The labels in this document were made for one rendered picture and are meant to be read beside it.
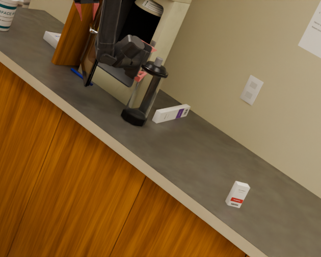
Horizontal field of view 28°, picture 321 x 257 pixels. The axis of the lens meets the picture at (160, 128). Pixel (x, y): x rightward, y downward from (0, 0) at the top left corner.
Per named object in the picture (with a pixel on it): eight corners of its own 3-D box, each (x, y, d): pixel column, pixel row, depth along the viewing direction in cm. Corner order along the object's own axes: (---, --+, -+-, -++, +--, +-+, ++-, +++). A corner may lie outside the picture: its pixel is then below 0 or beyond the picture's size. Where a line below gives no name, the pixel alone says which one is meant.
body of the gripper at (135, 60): (149, 51, 228) (136, 51, 222) (138, 77, 231) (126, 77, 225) (136, 44, 231) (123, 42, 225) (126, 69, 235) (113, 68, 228)
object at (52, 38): (63, 41, 305) (65, 33, 303) (81, 56, 295) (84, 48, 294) (42, 38, 296) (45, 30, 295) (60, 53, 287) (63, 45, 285)
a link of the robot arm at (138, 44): (95, 43, 222) (97, 59, 216) (115, 21, 216) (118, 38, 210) (122, 56, 229) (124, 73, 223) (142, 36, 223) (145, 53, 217)
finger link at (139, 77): (157, 65, 236) (142, 64, 229) (150, 82, 239) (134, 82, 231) (144, 56, 240) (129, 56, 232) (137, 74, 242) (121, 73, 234)
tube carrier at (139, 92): (139, 113, 256) (160, 65, 250) (151, 126, 248) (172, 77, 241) (116, 108, 250) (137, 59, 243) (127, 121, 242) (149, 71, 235)
